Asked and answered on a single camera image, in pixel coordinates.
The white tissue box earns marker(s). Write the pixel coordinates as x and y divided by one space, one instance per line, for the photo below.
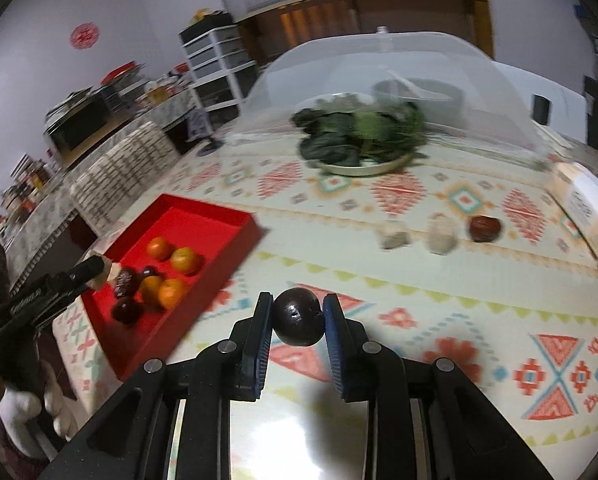
575 189

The large orange tangerine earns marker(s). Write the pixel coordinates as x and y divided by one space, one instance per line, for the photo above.
171 293

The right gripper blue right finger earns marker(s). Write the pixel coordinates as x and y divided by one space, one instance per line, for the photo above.
367 371

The silver microwave oven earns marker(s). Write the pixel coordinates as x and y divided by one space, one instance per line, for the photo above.
84 119

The red paper wall ornament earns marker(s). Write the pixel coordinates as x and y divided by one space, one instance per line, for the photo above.
84 36

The white gloved left hand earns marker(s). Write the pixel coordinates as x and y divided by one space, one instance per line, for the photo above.
19 408

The dark purple plum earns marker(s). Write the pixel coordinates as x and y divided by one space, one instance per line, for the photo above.
298 319

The black phone stand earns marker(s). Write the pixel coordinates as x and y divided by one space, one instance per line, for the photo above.
200 135

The white mesh food cover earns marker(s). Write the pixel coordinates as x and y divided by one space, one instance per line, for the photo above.
463 96

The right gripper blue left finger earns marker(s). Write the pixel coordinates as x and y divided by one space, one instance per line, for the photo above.
233 369

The patterned chair back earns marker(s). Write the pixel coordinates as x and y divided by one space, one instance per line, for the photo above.
115 181

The red shallow tray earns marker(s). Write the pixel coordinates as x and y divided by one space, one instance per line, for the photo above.
221 238

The dark red jujube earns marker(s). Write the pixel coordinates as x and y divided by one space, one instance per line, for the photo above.
484 229

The red jujube date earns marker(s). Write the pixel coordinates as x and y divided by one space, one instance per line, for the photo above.
127 283

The plate of spinach leaves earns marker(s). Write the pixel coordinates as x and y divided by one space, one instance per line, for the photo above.
347 136

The white plastic drawer cabinet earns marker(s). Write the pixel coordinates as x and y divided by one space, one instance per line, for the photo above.
222 71

